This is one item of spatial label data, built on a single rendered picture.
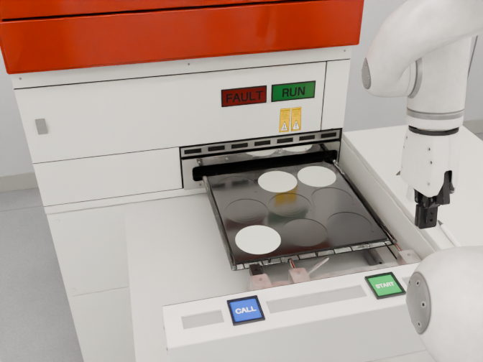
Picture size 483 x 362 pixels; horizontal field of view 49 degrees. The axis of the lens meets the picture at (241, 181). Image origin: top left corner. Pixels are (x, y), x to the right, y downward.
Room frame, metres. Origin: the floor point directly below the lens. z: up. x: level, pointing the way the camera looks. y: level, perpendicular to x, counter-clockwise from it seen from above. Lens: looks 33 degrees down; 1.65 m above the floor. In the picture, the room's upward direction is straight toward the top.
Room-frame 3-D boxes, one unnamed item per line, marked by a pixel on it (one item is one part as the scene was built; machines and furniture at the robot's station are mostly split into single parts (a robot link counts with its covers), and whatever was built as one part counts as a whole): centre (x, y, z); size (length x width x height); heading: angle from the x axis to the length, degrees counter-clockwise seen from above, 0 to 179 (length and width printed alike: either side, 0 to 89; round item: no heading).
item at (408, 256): (0.83, -0.36, 0.89); 0.08 x 0.03 x 0.03; 13
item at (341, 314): (0.67, -0.14, 0.89); 0.55 x 0.09 x 0.14; 103
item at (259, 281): (0.75, -0.04, 0.89); 0.08 x 0.03 x 0.03; 13
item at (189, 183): (1.24, -0.06, 0.89); 0.44 x 0.02 x 0.10; 103
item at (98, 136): (1.22, 0.12, 1.02); 0.82 x 0.03 x 0.40; 103
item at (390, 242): (0.87, -0.16, 0.90); 0.38 x 0.01 x 0.01; 103
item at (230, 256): (1.00, 0.06, 0.90); 0.37 x 0.01 x 0.01; 13
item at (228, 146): (1.25, -0.06, 0.96); 0.44 x 0.01 x 0.02; 103
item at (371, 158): (1.04, -0.52, 0.89); 0.62 x 0.35 x 0.14; 13
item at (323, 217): (1.05, -0.12, 0.90); 0.34 x 0.34 x 0.01; 13
